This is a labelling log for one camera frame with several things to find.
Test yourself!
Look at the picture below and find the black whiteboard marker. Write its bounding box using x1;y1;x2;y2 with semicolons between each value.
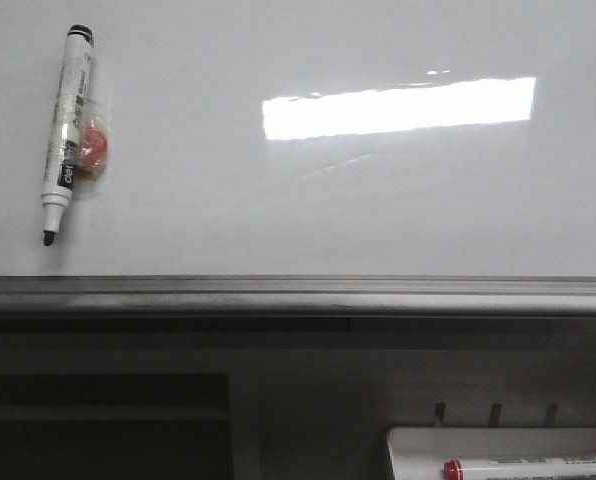
41;24;94;246

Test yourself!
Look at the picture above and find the grey aluminium whiteboard frame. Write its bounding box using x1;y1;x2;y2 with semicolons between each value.
0;275;596;332

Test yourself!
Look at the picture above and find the red whiteboard marker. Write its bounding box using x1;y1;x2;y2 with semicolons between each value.
443;455;596;480

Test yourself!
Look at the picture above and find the white marker tray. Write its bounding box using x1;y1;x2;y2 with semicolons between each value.
384;427;596;479

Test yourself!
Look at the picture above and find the white whiteboard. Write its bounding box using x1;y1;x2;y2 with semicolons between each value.
0;1;596;276

